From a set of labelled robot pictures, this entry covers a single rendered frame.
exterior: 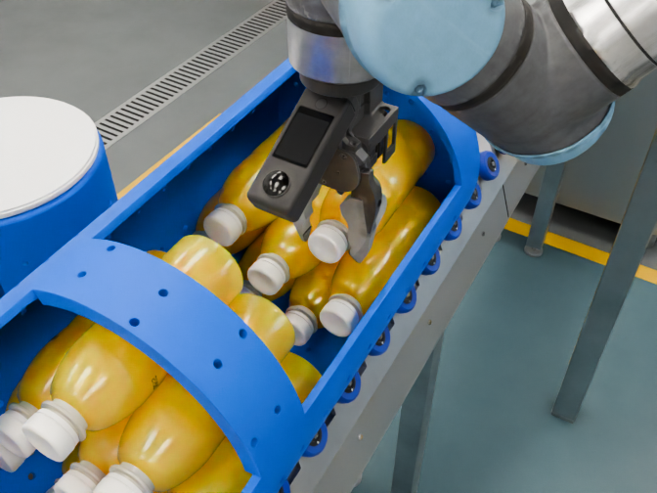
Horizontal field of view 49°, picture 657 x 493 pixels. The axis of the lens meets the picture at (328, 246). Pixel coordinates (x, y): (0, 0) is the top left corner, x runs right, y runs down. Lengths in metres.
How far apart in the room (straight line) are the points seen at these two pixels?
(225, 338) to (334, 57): 0.23
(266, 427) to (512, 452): 1.41
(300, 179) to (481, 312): 1.64
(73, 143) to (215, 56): 2.34
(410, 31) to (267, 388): 0.28
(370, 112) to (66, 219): 0.49
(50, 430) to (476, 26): 0.39
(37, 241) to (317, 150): 0.50
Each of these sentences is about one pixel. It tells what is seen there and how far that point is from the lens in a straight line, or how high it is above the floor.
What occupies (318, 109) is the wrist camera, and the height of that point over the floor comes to 1.28.
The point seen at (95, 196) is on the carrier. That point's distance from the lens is 1.05.
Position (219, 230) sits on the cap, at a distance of 0.76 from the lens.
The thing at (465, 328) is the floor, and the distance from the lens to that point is 2.16.
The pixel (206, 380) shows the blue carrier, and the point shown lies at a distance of 0.54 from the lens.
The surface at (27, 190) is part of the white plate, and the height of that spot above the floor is 1.04.
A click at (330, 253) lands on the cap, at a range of 0.74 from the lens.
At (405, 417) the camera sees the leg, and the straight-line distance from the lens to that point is 1.49.
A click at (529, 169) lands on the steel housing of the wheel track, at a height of 0.86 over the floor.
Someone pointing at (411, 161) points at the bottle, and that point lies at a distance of 0.82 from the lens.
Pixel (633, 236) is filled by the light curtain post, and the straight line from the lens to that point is 1.56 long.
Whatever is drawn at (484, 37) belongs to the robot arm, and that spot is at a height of 1.42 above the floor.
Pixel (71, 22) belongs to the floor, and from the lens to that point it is 3.83.
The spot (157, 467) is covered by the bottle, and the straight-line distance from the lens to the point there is 0.59.
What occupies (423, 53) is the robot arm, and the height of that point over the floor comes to 1.41.
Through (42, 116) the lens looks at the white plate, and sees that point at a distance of 1.14.
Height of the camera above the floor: 1.63
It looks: 44 degrees down
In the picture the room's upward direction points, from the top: straight up
